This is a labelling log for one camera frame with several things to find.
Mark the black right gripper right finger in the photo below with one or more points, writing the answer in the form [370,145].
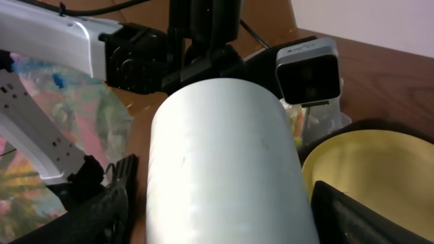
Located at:
[341,219]

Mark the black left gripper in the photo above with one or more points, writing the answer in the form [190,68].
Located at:
[195,47]

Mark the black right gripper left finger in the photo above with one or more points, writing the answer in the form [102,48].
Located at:
[99,203]

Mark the yellow plate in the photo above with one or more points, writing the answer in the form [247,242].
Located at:
[389,172]

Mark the white green cup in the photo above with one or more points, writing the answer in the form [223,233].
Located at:
[223,168]

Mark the green snack wrapper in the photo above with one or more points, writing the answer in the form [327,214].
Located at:
[296,115]

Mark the clear plastic bin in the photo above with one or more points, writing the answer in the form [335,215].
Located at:
[322,117]

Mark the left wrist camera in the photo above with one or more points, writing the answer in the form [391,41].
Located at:
[308,73]

